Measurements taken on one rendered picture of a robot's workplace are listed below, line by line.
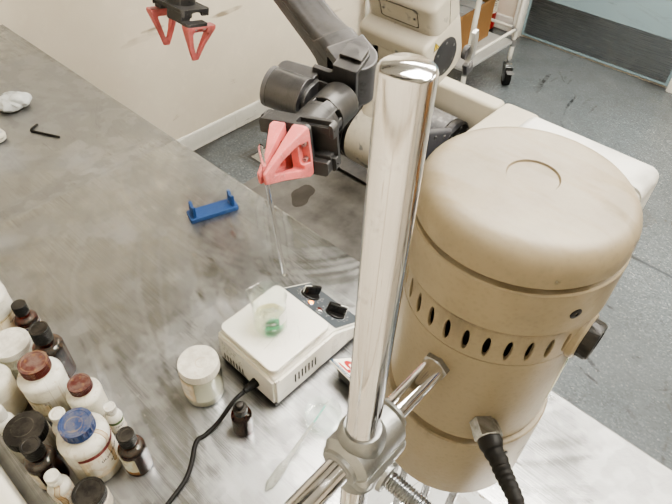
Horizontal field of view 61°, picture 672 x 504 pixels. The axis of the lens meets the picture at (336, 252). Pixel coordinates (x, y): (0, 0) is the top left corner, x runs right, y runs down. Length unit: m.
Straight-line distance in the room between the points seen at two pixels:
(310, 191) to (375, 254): 1.67
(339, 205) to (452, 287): 1.53
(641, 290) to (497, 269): 2.10
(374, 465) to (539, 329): 0.10
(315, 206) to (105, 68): 0.98
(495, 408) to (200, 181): 1.03
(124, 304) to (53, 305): 0.12
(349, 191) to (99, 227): 0.88
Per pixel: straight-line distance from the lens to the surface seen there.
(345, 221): 1.73
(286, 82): 0.80
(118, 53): 2.34
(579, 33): 3.76
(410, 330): 0.31
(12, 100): 1.62
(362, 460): 0.27
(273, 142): 0.69
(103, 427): 0.82
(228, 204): 1.19
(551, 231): 0.25
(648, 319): 2.25
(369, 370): 0.21
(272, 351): 0.84
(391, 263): 0.17
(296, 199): 1.80
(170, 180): 1.29
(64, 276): 1.14
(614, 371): 2.05
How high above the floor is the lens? 1.52
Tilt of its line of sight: 45 degrees down
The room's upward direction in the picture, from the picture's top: 2 degrees clockwise
